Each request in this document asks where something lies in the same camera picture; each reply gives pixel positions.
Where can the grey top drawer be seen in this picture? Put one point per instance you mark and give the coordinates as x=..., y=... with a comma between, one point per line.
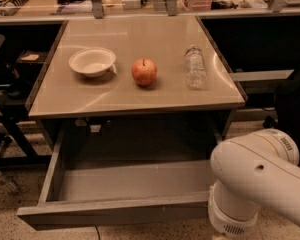
x=126, y=174

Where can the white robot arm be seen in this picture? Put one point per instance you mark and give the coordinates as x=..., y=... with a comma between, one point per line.
x=260, y=169

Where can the grey drawer cabinet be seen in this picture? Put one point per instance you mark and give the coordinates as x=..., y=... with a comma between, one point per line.
x=67, y=96

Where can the red apple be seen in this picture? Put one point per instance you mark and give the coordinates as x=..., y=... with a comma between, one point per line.
x=144, y=72

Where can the clear plastic water bottle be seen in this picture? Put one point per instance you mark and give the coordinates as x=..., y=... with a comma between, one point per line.
x=195, y=69

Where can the white paper bowl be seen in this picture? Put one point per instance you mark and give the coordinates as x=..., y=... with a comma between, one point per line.
x=92, y=62

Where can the grey metal shelf beam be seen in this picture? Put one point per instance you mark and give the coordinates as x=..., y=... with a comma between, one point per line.
x=261, y=75

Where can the black office chair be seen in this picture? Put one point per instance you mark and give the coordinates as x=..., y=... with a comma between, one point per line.
x=287, y=106

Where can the black folding table frame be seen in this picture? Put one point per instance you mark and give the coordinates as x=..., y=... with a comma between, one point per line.
x=13, y=133

